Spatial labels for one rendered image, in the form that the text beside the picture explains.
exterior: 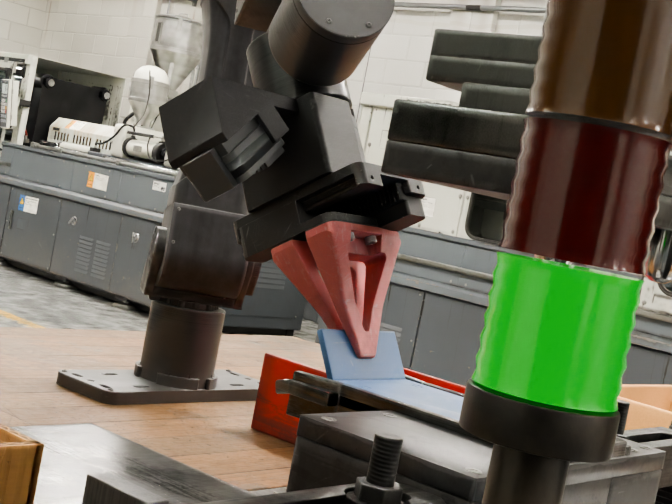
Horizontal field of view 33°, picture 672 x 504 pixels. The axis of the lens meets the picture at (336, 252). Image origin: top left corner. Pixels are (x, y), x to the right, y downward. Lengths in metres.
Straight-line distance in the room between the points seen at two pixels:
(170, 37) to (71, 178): 1.34
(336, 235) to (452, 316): 5.49
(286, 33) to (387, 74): 8.63
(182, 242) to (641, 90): 0.66
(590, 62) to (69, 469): 0.42
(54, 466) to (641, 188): 0.42
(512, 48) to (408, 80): 8.56
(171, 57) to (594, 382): 8.82
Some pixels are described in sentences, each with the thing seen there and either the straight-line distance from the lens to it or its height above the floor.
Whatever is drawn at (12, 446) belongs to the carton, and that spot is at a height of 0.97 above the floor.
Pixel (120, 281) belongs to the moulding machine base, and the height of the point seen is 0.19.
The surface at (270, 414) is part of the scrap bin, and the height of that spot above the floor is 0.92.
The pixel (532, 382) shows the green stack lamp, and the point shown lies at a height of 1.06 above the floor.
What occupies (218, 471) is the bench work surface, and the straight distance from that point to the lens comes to 0.76.
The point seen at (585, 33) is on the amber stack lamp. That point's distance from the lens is 0.29.
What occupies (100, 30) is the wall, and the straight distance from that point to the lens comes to 12.28.
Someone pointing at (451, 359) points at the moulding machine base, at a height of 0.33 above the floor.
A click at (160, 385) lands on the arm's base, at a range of 0.95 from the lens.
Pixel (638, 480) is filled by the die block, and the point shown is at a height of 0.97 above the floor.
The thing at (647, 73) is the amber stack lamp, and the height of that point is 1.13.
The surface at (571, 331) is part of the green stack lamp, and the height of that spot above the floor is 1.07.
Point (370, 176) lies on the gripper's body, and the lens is 0.64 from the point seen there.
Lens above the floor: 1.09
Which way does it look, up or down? 3 degrees down
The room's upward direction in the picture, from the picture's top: 11 degrees clockwise
